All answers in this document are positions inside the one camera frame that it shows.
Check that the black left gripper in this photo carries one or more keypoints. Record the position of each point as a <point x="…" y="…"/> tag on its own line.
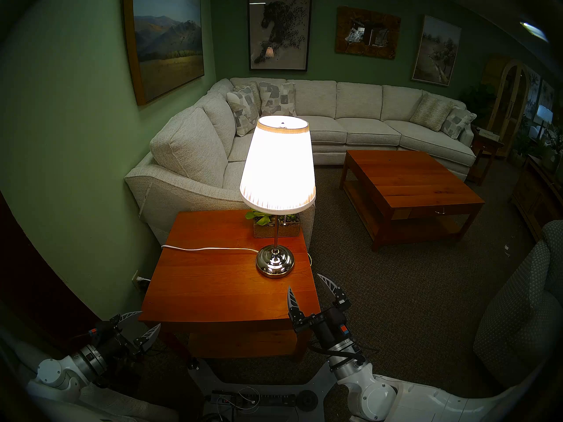
<point x="112" y="337"/>

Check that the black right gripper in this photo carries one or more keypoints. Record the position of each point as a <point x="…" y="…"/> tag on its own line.
<point x="327" y="326"/>

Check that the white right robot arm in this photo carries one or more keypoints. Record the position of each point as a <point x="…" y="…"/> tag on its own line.
<point x="396" y="399"/>

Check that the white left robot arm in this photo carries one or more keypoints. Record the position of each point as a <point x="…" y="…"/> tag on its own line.
<point x="57" y="372"/>

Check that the chrome lamp with white shade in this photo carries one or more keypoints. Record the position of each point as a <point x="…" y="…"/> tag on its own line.
<point x="277" y="170"/>

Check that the small white shade lamp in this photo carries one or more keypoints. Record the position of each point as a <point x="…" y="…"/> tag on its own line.
<point x="543" y="115"/>

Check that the succulent plant in stone planter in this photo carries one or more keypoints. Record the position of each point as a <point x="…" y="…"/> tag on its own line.
<point x="264" y="228"/>

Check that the cherry wood side table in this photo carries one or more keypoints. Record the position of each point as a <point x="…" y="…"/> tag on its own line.
<point x="220" y="280"/>

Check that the dark maroon panel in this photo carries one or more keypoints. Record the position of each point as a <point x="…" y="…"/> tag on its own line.
<point x="35" y="285"/>

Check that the cherry wood coffee table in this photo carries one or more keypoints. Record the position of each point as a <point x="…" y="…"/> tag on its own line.
<point x="409" y="179"/>

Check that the beige sectional sofa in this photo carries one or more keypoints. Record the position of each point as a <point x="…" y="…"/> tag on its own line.
<point x="189" y="148"/>

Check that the grey patchwork throw pillow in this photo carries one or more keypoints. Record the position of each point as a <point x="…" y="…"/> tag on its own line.
<point x="242" y="111"/>
<point x="457" y="123"/>
<point x="278" y="98"/>

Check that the teal dotted armchair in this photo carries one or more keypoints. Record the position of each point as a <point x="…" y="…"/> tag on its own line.
<point x="523" y="302"/>

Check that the beige striped throw pillow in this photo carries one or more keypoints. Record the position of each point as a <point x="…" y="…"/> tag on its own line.
<point x="431" y="112"/>
<point x="254" y="91"/>

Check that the dark wood end table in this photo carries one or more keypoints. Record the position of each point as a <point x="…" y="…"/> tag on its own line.
<point x="484" y="153"/>

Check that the white book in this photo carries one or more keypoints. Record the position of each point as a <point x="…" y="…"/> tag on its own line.
<point x="488" y="134"/>

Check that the wooden dresser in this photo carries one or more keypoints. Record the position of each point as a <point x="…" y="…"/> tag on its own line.
<point x="536" y="197"/>

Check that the black framed horse artwork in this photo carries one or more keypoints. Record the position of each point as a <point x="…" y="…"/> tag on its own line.
<point x="279" y="30"/>

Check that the rustic wood framed mirror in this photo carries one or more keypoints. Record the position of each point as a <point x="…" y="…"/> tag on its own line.
<point x="367" y="32"/>

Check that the arched light wood cabinet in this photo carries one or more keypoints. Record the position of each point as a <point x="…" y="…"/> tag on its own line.
<point x="506" y="104"/>

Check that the framed tree painting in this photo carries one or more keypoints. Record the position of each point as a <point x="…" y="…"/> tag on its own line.
<point x="436" y="50"/>

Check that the framed mountain landscape painting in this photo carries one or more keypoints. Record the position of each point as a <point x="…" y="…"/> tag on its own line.
<point x="169" y="43"/>

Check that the ceiling light fixture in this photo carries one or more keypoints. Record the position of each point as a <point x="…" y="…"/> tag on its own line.
<point x="534" y="31"/>

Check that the wall power outlet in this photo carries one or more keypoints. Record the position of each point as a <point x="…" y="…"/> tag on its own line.
<point x="136" y="279"/>

